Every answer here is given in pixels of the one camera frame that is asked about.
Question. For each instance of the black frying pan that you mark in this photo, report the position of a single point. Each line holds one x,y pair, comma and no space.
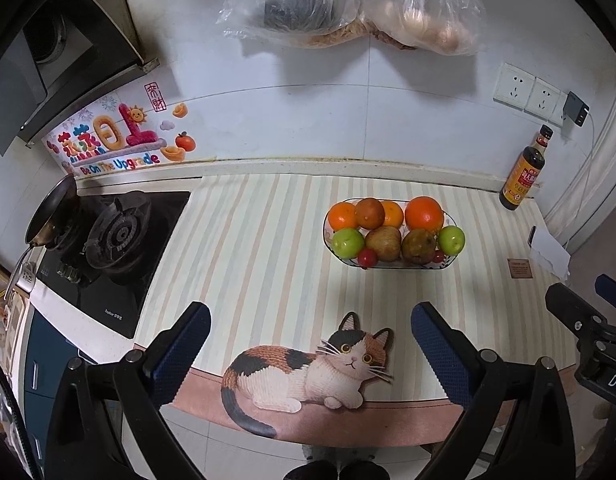
52,210

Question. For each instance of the dark plug-in charger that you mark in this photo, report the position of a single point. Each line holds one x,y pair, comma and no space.
575,108

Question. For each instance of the small red tomato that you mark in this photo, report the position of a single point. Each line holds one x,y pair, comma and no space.
368,257
438,256

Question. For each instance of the orange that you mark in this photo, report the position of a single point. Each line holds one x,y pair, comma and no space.
343,215
424,214
393,213

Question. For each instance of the small brown card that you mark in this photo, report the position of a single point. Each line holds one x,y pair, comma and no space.
519,267

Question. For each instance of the dark soy sauce bottle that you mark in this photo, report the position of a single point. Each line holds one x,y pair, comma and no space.
523,175

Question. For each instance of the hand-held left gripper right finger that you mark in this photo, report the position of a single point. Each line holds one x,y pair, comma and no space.
435,340

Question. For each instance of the colourful wall sticker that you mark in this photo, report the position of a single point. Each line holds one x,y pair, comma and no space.
112,135

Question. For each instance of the green apple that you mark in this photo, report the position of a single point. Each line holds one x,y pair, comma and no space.
451,239
348,242

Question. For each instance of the blue cabinet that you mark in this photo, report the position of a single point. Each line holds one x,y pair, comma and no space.
42,345

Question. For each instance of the black gas stove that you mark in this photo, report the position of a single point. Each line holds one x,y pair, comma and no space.
112,300

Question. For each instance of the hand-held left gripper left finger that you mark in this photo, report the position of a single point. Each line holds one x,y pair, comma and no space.
187,340

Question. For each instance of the oval floral ceramic plate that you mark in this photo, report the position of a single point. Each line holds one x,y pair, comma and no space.
452,220

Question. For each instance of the white wall socket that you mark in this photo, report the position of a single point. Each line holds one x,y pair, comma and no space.
543,96
513,85

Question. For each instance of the striped mat with cat print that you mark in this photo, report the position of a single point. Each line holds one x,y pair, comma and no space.
248,240

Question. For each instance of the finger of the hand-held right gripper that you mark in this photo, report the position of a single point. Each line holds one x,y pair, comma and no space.
573,310
613,292

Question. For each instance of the small black flat object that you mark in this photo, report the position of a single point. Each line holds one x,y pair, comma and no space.
532,236

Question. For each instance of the range hood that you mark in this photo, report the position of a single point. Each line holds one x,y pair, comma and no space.
52,35

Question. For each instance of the clear plastic bag pale contents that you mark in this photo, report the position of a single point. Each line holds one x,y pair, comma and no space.
423,15

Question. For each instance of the black shoe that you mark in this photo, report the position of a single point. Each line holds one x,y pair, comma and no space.
363,471
313,471

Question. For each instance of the clear plastic bag dark contents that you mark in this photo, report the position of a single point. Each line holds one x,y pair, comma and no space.
298,5

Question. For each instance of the white paper sheet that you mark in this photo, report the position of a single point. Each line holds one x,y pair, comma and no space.
550,255

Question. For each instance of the reddish brown round fruit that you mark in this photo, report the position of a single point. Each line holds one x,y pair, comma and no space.
370,212

